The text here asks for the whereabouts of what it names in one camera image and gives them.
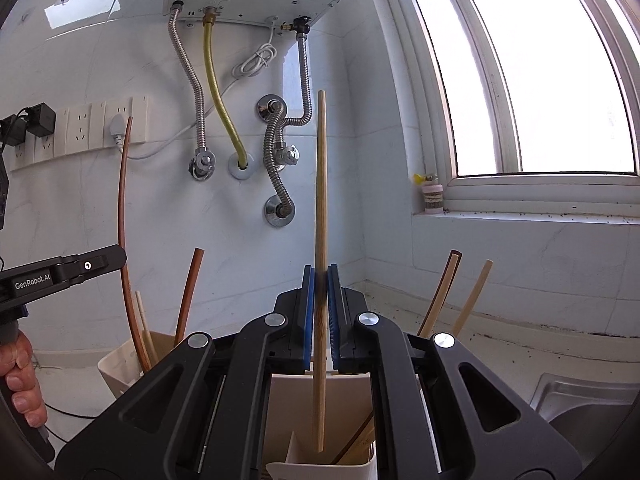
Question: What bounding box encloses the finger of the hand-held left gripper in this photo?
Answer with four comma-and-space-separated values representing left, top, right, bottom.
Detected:
52, 245, 128, 288

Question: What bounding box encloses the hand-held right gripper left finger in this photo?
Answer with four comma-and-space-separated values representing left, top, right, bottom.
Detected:
54, 266, 317, 480

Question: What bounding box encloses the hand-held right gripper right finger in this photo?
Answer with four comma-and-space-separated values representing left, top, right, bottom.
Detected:
327, 263, 583, 480

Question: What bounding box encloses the dark brown chopstick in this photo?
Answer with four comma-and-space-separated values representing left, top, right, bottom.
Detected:
330, 249, 463, 463
117, 116, 153, 373
172, 247, 207, 348

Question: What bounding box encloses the cream utensil holder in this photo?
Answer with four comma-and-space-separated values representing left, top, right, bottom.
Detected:
97, 330, 378, 480

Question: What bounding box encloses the person's left hand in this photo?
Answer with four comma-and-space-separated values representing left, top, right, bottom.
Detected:
0, 332, 48, 428

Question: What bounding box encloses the black charger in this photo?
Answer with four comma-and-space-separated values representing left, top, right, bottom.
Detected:
25, 104, 56, 136
0, 115, 26, 146

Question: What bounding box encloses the small jar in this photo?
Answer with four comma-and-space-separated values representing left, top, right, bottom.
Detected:
412, 172, 446, 216

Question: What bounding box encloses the steel sink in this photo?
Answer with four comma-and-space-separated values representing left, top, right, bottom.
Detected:
527, 372, 633, 441

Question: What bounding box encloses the white power cord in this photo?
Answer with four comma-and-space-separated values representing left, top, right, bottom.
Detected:
107, 15, 278, 161

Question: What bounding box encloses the row of white wall sockets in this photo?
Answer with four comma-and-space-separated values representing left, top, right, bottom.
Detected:
7, 95, 150, 171

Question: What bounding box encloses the short steel corrugated hose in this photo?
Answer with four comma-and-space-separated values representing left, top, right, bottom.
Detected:
256, 94, 296, 228

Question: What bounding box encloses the long steel corrugated hose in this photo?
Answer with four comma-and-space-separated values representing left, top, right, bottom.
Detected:
169, 2, 218, 181

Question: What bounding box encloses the yellow gas hose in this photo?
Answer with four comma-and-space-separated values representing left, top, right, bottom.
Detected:
201, 6, 256, 181

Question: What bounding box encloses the white window frame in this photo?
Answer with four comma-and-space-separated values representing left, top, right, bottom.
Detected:
372, 0, 640, 221

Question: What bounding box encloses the bent steel corrugated hose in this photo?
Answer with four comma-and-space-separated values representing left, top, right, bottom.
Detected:
272, 15, 313, 168

